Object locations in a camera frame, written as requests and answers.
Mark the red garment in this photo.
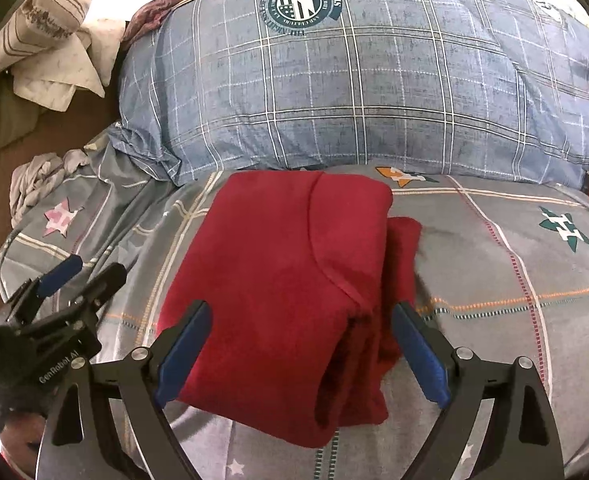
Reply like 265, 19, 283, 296
162, 170, 423, 448

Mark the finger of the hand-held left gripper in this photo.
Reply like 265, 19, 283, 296
34, 262, 128, 333
3, 255, 84, 313

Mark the white cloth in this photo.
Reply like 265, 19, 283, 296
13, 19, 126, 112

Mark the light grey crumpled cloth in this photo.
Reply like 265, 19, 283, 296
9, 151, 91, 228

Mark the blue plaid pillow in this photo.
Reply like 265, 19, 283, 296
109, 0, 589, 187

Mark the striped rolled cloth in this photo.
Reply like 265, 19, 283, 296
0, 0, 94, 92

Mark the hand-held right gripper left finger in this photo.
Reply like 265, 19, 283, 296
35, 301, 211, 480

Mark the grey star print bed sheet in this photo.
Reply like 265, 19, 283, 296
0, 130, 589, 480

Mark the maroon patterned cloth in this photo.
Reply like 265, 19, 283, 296
123, 0, 216, 53

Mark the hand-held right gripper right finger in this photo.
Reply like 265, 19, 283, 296
392, 302, 565, 480

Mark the olive green cloth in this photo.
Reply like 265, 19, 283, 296
0, 82, 42, 157

